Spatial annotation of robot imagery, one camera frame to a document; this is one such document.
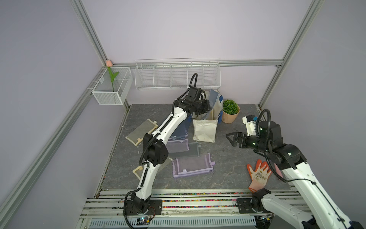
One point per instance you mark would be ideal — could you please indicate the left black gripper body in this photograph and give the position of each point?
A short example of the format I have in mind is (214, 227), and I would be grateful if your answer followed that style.
(202, 108)

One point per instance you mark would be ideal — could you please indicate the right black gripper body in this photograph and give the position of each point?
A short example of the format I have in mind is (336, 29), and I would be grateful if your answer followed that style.
(252, 142)

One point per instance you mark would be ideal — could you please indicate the dark grey mesh pouch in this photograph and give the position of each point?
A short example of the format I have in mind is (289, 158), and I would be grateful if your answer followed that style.
(194, 150)

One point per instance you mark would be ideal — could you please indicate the purple mesh pouch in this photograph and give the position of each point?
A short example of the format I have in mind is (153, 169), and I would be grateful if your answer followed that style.
(177, 146)

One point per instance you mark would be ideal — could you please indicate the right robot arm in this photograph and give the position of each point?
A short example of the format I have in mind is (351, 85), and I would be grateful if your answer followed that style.
(288, 163)

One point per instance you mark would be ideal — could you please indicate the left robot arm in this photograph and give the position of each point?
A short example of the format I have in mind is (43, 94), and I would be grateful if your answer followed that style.
(155, 152)

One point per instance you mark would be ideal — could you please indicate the cream canvas tote bag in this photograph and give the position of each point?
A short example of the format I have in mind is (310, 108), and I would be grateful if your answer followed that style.
(205, 130)

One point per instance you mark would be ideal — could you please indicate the dark blue mesh pouch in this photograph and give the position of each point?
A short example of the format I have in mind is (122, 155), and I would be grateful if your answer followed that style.
(182, 130)

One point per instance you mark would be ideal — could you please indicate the far left yellow mesh pouch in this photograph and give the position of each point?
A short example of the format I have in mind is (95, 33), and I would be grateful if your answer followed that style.
(137, 136)

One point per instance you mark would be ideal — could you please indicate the yellow mesh pouch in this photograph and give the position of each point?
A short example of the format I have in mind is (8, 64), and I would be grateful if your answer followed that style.
(139, 170)
(137, 136)

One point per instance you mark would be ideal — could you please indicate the front left yellow mesh pouch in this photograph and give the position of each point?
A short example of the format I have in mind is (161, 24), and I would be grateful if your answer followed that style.
(139, 170)

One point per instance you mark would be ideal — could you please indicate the green plant in pot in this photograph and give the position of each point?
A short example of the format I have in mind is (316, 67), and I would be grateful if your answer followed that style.
(230, 111)

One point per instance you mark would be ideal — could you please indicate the red patterned garden glove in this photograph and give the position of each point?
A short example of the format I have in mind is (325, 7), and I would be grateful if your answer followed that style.
(259, 175)

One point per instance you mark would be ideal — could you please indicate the artificial pink tulip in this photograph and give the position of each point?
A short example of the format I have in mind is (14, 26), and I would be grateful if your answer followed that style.
(113, 75)

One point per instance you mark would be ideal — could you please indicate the long white wire shelf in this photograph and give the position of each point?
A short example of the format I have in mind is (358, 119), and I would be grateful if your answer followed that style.
(176, 73)

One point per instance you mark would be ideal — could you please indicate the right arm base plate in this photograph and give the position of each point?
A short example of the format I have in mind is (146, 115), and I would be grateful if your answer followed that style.
(249, 205)

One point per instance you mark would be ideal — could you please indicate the small white wire basket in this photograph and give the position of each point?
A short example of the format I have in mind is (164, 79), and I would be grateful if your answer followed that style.
(103, 93)

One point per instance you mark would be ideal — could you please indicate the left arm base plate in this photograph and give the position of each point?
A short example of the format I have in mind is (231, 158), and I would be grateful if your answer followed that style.
(148, 207)

